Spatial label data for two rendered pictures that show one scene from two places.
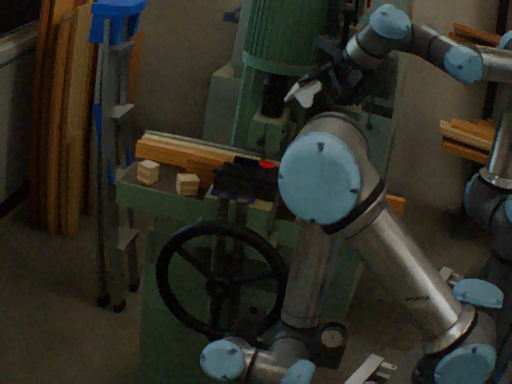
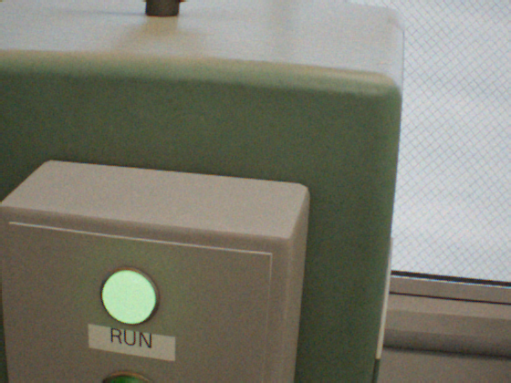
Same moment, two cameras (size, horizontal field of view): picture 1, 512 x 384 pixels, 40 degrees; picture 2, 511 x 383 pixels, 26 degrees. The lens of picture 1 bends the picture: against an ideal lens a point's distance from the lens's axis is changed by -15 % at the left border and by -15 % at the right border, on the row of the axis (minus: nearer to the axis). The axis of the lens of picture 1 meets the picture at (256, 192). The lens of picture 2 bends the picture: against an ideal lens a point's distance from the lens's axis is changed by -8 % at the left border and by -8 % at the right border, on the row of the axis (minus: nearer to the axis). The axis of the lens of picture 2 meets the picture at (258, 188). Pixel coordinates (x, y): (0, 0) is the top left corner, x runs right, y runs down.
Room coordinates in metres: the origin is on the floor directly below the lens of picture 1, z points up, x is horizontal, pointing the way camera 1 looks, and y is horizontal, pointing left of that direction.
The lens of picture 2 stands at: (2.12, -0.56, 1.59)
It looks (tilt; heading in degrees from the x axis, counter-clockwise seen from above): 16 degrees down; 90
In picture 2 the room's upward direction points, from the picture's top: 4 degrees clockwise
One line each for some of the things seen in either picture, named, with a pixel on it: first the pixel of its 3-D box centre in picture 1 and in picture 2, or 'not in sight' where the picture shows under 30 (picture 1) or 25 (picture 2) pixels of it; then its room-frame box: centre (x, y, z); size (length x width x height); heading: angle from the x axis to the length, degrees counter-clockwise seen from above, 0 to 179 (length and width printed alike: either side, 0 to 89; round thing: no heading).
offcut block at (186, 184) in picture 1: (187, 184); not in sight; (1.66, 0.15, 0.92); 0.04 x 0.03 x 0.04; 114
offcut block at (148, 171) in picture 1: (148, 172); not in sight; (1.69, 0.25, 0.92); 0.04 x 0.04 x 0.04; 62
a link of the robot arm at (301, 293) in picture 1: (318, 243); not in sight; (1.21, -0.12, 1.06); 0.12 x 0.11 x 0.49; 80
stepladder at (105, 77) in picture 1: (109, 153); not in sight; (2.54, 0.53, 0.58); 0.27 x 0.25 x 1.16; 81
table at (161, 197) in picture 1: (245, 212); not in sight; (1.68, 0.02, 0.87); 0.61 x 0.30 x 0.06; 83
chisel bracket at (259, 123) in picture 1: (270, 129); not in sight; (1.80, -0.01, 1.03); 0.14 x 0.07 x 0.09; 173
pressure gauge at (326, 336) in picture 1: (332, 336); not in sight; (1.54, -0.24, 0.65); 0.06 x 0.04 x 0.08; 83
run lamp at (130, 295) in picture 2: not in sight; (128, 297); (2.08, -0.21, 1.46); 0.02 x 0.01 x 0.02; 173
